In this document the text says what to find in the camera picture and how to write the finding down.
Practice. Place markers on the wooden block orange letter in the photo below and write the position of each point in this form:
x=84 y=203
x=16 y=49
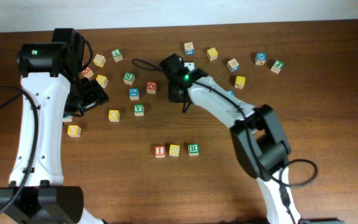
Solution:
x=232 y=65

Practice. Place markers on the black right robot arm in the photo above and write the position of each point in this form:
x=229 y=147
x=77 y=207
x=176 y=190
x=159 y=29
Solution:
x=260 y=144

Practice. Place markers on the blue H block lower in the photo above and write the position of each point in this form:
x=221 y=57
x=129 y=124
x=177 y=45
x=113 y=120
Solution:
x=67 y=119

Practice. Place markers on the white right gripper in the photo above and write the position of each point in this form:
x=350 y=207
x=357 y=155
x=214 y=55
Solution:
x=171 y=95

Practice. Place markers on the green L block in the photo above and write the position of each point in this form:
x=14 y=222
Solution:
x=117 y=55

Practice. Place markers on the blue block centre left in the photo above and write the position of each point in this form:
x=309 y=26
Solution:
x=134 y=94

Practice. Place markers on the green V block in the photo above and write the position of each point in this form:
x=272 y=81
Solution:
x=139 y=110

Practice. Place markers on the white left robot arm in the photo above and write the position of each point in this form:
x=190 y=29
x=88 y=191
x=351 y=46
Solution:
x=51 y=89

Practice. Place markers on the yellow block right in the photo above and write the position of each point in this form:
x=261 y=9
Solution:
x=240 y=82

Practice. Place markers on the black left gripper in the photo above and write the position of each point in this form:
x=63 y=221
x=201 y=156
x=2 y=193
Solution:
x=97 y=95

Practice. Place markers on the red I letter block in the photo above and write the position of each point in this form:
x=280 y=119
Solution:
x=160 y=152

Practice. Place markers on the yellow D block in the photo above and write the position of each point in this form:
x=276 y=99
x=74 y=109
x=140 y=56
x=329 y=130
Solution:
x=74 y=131

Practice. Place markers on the wooden block blue side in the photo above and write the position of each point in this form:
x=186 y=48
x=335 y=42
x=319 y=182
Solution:
x=189 y=48

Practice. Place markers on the blue X block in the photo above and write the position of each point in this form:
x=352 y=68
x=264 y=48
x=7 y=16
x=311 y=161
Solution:
x=260 y=58

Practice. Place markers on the green J block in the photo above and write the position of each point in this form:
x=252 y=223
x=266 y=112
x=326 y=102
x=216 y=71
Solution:
x=277 y=66

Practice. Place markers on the yellow C letter block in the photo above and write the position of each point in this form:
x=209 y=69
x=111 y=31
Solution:
x=174 y=150

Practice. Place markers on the green r block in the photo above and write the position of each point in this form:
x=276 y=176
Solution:
x=193 y=149
x=129 y=78

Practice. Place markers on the red A block left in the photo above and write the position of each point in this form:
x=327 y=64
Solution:
x=87 y=72

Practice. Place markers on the yellow O block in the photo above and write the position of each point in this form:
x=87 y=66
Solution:
x=114 y=115

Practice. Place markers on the plain wooden block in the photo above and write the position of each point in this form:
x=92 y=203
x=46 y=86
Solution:
x=99 y=60

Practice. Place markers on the yellow block top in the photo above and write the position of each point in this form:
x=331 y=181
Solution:
x=212 y=54

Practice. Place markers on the red O block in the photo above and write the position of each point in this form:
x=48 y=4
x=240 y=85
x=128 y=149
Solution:
x=151 y=87

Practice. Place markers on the yellow block upper left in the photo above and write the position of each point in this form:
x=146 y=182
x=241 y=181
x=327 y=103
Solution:
x=102 y=80

